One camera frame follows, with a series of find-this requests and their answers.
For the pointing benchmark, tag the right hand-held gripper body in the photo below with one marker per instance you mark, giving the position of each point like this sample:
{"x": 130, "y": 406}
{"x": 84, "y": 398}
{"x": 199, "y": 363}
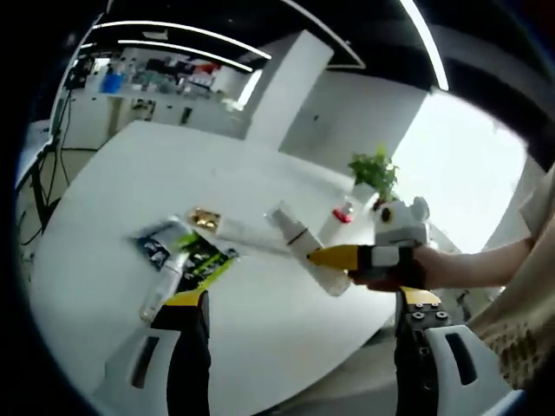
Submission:
{"x": 401, "y": 229}

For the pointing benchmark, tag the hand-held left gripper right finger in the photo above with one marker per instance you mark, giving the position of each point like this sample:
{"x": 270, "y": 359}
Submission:
{"x": 412, "y": 355}

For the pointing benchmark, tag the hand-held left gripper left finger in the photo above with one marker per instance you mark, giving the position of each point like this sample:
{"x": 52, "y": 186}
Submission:
{"x": 191, "y": 355}

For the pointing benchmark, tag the tall red-collared skincare bottle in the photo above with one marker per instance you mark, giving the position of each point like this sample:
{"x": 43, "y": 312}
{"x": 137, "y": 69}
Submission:
{"x": 342, "y": 216}

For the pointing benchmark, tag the person's right hand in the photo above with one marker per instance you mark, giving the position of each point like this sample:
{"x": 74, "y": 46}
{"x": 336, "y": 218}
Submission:
{"x": 427, "y": 268}

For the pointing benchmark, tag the green potted plant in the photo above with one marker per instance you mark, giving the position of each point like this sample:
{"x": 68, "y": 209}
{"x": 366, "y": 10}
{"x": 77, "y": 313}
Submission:
{"x": 375, "y": 171}

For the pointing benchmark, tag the green black sachet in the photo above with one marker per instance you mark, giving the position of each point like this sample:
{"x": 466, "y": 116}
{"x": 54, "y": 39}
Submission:
{"x": 208, "y": 260}

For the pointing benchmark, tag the silver dark sachet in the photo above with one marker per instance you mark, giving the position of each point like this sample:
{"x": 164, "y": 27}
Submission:
{"x": 152, "y": 247}

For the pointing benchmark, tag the gold sachet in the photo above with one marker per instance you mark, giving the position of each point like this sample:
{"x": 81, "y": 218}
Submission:
{"x": 204, "y": 219}

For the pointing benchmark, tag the white counter cabinets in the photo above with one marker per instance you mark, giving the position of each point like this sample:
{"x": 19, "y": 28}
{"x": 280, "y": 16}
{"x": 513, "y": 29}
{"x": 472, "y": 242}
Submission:
{"x": 86, "y": 125}

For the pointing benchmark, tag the long ceiling light strip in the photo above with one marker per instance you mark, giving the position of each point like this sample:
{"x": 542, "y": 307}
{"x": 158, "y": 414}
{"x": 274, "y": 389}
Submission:
{"x": 182, "y": 28}
{"x": 186, "y": 48}

